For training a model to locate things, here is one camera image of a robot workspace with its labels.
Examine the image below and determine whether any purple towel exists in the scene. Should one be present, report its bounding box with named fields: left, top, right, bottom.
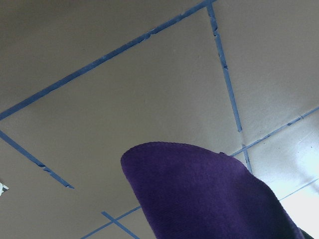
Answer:
left=121, top=142, right=304, bottom=239

